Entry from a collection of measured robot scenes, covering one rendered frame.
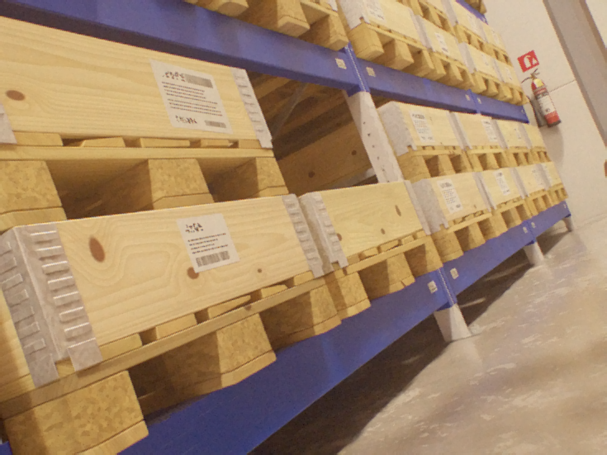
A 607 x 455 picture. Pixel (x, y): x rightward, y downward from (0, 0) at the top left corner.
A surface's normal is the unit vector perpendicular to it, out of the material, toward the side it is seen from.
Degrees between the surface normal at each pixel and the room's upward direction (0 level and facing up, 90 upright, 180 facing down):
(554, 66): 90
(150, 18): 90
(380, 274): 90
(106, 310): 90
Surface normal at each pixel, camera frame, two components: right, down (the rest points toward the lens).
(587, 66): -0.60, 0.14
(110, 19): 0.80, -0.36
